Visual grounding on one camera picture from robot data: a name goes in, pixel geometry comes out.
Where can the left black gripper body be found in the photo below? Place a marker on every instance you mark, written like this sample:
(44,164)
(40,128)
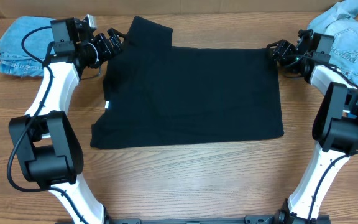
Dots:
(109,43)

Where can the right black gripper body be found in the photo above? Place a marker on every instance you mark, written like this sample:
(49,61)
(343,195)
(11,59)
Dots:
(281,50)

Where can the black t-shirt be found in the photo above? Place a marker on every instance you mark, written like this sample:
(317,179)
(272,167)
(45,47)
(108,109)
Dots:
(159,94)

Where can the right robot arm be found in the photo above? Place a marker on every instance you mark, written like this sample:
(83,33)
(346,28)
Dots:
(335,128)

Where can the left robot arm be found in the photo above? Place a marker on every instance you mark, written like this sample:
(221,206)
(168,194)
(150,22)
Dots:
(45,143)

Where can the light blue denim jeans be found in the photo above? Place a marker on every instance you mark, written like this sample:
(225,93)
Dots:
(340,22)

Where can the folded blue jeans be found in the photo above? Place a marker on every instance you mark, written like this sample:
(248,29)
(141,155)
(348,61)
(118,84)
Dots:
(13,58)

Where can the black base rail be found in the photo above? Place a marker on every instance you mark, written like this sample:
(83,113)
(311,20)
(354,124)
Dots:
(191,221)

